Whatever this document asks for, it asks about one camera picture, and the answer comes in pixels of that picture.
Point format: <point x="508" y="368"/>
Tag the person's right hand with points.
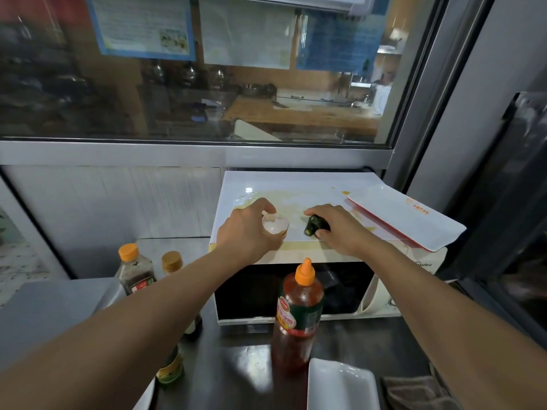
<point x="346" y="232"/>

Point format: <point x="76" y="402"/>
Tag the person's left hand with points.
<point x="241" y="234"/>

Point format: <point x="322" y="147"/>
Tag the person's right thumb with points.
<point x="325" y="235"/>

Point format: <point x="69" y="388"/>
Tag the person's left thumb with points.
<point x="277" y="241"/>

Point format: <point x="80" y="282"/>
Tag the dark green vegetable piece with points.
<point x="315" y="225"/>

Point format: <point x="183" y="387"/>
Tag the white eggshell half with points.
<point x="275" y="224"/>

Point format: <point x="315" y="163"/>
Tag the person's left forearm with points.
<point x="128" y="337"/>

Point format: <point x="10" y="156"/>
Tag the person's right forearm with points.
<point x="448" y="328"/>

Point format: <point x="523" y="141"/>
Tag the white microwave oven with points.
<point x="256" y="294"/>

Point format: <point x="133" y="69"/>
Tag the white rectangular plate red rim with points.
<point x="406" y="217"/>

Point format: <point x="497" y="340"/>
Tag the red chili sauce bottle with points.
<point x="295" y="324"/>

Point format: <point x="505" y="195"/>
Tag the dark sauce bottle gold cap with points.
<point x="172" y="262"/>

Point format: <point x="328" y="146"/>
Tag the wooden counter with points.
<point x="299" y="115"/>

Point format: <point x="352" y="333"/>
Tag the dark sauce bottle orange cap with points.
<point x="136" y="273"/>

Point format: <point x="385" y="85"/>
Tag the white rectangular dish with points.
<point x="339" y="386"/>

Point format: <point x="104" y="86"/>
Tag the brown cloth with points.
<point x="412" y="392"/>

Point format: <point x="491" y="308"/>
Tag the black plastic covered appliance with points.
<point x="508" y="209"/>

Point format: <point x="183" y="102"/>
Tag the white paper notice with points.
<point x="245" y="34"/>

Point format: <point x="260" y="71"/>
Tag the grey metal cabinet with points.
<point x="47" y="311"/>

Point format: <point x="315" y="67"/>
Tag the blue bordered paper notice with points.
<point x="141" y="25"/>

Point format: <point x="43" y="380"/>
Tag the glass window metal frame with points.
<point x="192" y="153"/>

